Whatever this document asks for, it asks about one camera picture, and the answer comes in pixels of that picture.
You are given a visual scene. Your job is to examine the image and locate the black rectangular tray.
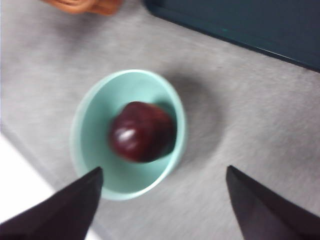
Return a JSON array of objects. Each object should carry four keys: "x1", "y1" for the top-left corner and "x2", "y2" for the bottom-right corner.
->
[{"x1": 143, "y1": 0, "x2": 320, "y2": 73}]

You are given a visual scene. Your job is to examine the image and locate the dark purple plum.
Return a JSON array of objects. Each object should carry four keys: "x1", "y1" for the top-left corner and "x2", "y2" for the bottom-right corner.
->
[{"x1": 108, "y1": 101, "x2": 177, "y2": 163}]

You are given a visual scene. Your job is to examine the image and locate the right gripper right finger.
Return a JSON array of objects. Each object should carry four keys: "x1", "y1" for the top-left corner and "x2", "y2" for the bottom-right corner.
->
[{"x1": 226, "y1": 164, "x2": 320, "y2": 240}]

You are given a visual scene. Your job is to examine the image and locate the teal ribbed bowl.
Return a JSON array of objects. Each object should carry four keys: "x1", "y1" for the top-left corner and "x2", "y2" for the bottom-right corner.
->
[{"x1": 69, "y1": 69, "x2": 188, "y2": 202}]

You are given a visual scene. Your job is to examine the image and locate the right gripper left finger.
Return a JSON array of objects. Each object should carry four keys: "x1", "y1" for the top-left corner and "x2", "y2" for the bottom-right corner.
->
[{"x1": 0, "y1": 166, "x2": 105, "y2": 240}]

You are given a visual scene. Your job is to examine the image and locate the brown wicker basket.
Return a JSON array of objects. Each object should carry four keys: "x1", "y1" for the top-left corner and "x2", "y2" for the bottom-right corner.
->
[{"x1": 41, "y1": 0, "x2": 123, "y2": 16}]

